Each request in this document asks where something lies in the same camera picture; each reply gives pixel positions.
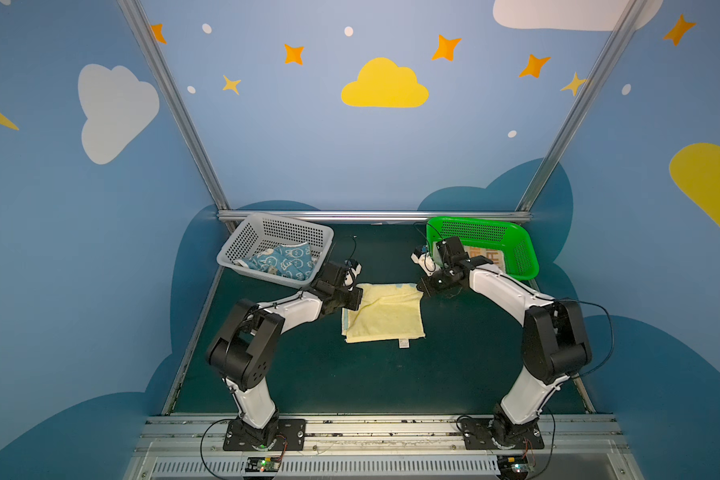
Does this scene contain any colourful printed rabbit towel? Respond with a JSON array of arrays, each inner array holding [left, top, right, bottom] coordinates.
[[464, 245, 506, 272]]

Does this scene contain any pale yellow towel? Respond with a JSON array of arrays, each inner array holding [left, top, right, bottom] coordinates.
[[341, 283, 425, 344]]

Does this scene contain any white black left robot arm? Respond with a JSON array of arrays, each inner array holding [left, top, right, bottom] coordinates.
[[205, 259, 363, 450]]

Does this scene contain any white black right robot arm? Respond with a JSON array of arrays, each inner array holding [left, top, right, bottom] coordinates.
[[411, 236, 592, 449]]

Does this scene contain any teal patterned towel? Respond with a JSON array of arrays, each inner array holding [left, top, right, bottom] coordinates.
[[233, 242, 315, 281]]

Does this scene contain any white perforated plastic basket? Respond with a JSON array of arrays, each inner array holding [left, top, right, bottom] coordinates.
[[216, 213, 334, 289]]

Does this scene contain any green perforated plastic basket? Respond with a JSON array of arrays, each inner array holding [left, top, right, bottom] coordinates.
[[426, 216, 539, 281]]

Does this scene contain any left green circuit board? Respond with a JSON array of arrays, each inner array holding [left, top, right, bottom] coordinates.
[[244, 457, 281, 473]]

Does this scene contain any green circuit board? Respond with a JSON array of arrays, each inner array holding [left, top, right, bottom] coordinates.
[[244, 457, 281, 473], [496, 456, 533, 480]]

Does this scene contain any right green circuit board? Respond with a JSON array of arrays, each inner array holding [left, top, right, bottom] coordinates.
[[496, 456, 533, 480]]

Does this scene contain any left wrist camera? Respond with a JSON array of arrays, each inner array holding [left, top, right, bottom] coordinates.
[[344, 263, 362, 290]]

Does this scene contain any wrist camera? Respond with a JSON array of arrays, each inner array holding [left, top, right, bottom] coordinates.
[[411, 245, 438, 276], [344, 263, 362, 290]]

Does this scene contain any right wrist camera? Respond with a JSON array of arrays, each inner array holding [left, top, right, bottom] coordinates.
[[411, 245, 438, 276]]

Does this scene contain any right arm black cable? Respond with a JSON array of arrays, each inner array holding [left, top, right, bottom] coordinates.
[[560, 298, 616, 379]]

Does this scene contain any aluminium back frame rail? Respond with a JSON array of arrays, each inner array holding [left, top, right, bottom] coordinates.
[[217, 210, 532, 224]]

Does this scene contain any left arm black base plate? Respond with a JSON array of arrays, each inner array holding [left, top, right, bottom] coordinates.
[[223, 418, 306, 452]]

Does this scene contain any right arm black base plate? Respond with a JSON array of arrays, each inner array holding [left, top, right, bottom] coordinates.
[[455, 415, 545, 450]]

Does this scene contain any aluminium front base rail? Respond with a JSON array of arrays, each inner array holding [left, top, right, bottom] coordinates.
[[124, 414, 643, 479]]

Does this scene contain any right aluminium frame post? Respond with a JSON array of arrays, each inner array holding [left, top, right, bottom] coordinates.
[[506, 0, 649, 235]]

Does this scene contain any aluminium frame post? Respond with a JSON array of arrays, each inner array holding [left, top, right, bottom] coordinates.
[[117, 0, 237, 233], [506, 0, 649, 235]]

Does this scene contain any left aluminium frame post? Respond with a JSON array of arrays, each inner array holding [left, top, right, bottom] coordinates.
[[117, 0, 237, 233]]

